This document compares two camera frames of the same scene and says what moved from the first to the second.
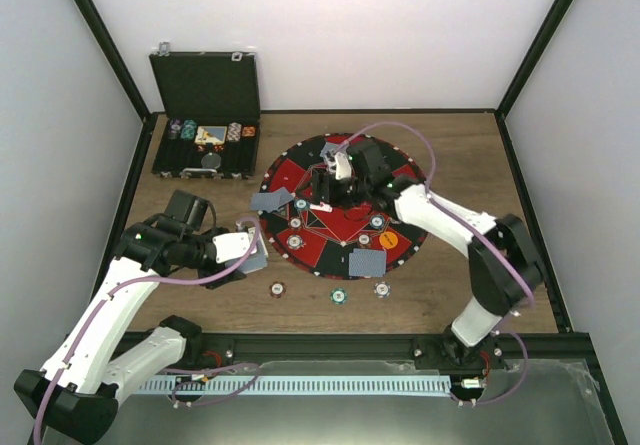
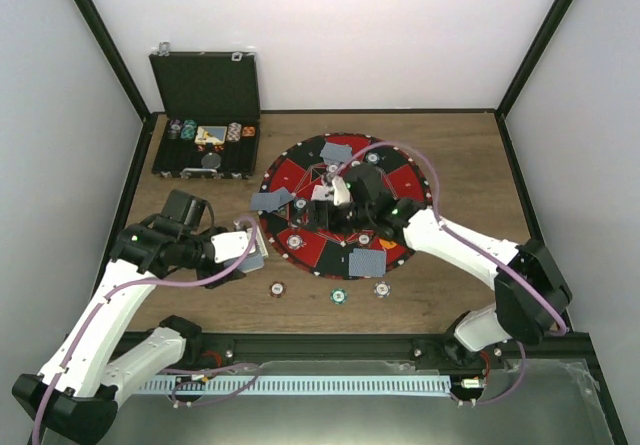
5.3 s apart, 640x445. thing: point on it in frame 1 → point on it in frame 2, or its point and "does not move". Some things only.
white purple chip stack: (382, 289) does not move
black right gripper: (329, 194) → (317, 221)
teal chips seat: (301, 204) does not move
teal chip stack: (338, 296) does not move
